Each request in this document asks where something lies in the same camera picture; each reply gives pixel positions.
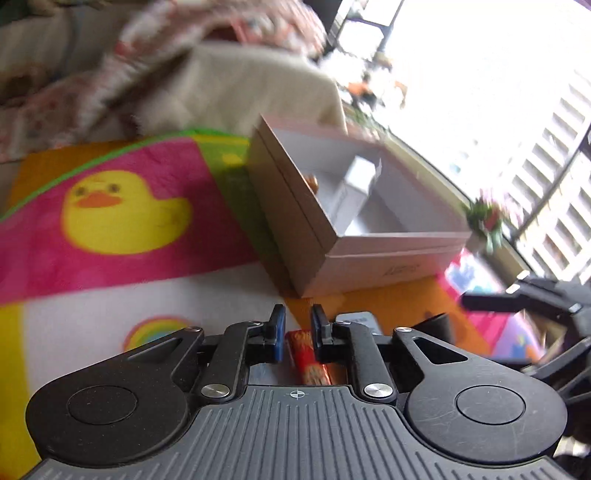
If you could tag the red snack packet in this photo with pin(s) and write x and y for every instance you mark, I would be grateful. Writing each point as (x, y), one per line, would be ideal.
(307, 360)

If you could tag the white battery charger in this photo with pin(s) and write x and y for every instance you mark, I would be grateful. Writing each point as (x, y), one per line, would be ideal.
(358, 321)

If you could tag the pink cardboard box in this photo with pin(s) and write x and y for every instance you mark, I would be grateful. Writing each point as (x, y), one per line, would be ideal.
(392, 263)

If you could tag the potted plant in white pot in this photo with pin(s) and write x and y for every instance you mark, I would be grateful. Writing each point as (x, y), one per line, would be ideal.
(485, 221)

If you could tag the beige covered sofa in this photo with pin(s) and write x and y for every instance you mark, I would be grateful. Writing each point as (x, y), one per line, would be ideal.
(258, 92)

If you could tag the floral pink blanket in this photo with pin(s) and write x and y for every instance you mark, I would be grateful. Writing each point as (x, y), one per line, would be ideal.
(138, 55)

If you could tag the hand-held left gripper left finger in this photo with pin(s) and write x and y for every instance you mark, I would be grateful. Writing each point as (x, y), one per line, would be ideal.
(277, 334)

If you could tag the duck printed blanket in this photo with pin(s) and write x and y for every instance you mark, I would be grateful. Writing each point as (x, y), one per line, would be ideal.
(138, 221)

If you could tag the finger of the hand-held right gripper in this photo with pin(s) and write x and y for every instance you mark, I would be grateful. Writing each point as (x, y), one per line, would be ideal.
(561, 362)
(517, 300)

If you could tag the white carton box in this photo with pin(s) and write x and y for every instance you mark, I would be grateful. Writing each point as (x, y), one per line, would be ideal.
(355, 189)

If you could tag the orange item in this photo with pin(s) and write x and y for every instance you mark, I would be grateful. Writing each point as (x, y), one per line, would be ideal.
(312, 180)

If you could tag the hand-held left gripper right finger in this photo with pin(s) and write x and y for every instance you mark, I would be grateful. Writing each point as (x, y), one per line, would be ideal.
(317, 333)

